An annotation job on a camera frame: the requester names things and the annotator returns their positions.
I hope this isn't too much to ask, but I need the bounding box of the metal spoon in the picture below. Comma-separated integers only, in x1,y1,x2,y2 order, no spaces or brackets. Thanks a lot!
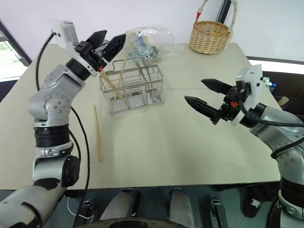
134,59,147,83

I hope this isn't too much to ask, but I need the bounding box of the black shoe with print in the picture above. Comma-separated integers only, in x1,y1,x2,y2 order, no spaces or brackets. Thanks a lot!
239,183,269,219

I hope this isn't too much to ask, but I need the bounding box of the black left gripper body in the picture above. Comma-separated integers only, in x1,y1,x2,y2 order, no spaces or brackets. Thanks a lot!
74,40,110,72

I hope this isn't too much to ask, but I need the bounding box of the wooden chopstick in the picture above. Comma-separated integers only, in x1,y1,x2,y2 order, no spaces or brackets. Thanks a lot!
94,105,104,162
100,72,130,106
112,34,135,102

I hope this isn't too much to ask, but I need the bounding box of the thin white cable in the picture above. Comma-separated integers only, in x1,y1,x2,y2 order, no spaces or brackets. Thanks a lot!
67,196,94,219

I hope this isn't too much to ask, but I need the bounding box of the clear plastic bag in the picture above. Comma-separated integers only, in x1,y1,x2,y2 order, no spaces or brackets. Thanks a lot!
124,25,179,60

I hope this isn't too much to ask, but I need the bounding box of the woven wicker handle basket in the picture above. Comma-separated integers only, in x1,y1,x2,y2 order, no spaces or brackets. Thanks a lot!
189,0,239,55

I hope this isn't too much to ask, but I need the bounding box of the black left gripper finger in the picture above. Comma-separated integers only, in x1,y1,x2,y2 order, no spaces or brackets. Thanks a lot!
85,30,108,49
104,33,127,63

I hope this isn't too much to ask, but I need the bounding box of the black metal pole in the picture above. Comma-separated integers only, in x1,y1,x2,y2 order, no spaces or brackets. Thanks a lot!
214,0,233,24

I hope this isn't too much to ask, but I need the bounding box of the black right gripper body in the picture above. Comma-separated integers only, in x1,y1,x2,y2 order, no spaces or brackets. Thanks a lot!
216,85,246,123

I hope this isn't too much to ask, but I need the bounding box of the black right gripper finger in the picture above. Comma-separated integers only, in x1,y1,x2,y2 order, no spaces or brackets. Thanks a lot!
184,95,221,125
200,78,233,95

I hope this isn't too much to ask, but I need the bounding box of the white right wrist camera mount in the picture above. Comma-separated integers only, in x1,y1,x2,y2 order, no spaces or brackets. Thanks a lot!
231,64,264,126

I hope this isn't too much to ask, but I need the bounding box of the metal wire basket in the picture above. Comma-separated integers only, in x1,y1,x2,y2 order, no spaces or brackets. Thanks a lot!
99,59,165,115

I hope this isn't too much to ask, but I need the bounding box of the black foot pedal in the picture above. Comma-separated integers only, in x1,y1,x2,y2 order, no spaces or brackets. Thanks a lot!
81,199,95,216
210,197,230,228

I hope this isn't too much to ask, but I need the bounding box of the crumpled clear blue wrapper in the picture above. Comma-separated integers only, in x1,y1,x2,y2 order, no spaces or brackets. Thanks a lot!
262,76,278,94

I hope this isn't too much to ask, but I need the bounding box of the grey rounded knee shape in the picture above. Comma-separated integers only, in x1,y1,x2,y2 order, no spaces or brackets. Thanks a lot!
99,189,141,221
167,187,196,228

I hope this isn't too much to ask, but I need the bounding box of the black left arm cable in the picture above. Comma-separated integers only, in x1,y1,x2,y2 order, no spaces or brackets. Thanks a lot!
35,29,91,228

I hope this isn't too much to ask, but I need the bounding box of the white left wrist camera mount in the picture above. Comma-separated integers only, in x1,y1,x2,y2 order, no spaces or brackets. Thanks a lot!
49,19,98,77

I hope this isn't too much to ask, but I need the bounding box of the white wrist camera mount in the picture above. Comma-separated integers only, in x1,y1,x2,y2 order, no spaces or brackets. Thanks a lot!
231,64,264,126
49,19,98,77

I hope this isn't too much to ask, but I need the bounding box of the black window frame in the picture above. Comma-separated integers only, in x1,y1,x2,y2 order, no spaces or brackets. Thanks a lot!
0,19,33,67

